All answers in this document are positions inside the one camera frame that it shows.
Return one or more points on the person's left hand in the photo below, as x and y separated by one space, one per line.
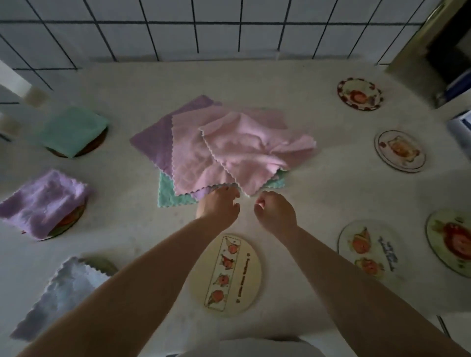
217 209

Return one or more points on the person's right hand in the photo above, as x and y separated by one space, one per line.
277 213

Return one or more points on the cream strip cartoon coaster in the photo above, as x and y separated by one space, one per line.
239 279

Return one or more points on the two peach figures coaster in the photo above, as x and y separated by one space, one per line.
371 250

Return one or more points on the green character round coaster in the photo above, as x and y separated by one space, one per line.
103 265

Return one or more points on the white cartoon coaster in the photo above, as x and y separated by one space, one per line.
400 150

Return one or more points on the brown cartoon coaster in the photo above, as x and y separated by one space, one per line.
96 144

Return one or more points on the red rimmed small coaster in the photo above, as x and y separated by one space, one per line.
360 94

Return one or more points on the have a nice day coaster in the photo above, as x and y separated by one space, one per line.
70 220

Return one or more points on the grey cloth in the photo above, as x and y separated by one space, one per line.
62 294

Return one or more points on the edge coaster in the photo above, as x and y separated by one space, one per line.
452 242

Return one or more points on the person's left forearm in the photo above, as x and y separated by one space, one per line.
128 294

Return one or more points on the person's right forearm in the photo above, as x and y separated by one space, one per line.
360 305

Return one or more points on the person's white shirt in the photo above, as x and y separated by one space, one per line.
250 349

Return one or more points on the cream speckled tablecloth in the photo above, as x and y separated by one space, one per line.
331 184

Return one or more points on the white slatted chair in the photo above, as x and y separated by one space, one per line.
11 81
460 327

